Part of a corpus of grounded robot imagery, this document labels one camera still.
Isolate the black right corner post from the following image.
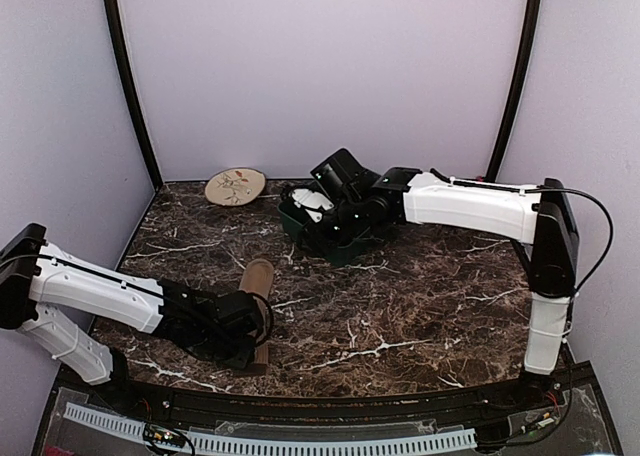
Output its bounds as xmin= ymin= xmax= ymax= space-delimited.
xmin=484 ymin=0 xmax=542 ymax=182

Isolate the black front table rail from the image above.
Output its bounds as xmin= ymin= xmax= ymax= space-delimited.
xmin=54 ymin=365 xmax=596 ymax=430

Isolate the green divided organizer tray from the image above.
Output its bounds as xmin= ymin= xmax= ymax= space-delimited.
xmin=278 ymin=189 xmax=393 ymax=267

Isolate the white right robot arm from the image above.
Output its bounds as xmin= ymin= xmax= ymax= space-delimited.
xmin=278 ymin=148 xmax=585 ymax=410

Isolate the white slotted cable duct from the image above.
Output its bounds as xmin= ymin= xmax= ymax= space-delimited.
xmin=62 ymin=403 xmax=477 ymax=455

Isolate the black corner post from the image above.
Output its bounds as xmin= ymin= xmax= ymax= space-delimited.
xmin=103 ymin=0 xmax=164 ymax=192
xmin=484 ymin=0 xmax=542 ymax=182

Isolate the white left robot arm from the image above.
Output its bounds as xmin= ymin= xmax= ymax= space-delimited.
xmin=1 ymin=223 xmax=274 ymax=412

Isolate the round wooden slice plate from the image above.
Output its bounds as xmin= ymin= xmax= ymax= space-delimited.
xmin=204 ymin=168 xmax=266 ymax=207

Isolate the brown ribbed sock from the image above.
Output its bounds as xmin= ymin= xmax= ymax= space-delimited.
xmin=239 ymin=258 xmax=274 ymax=376

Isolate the black left corner post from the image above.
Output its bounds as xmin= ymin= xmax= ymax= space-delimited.
xmin=103 ymin=0 xmax=164 ymax=192

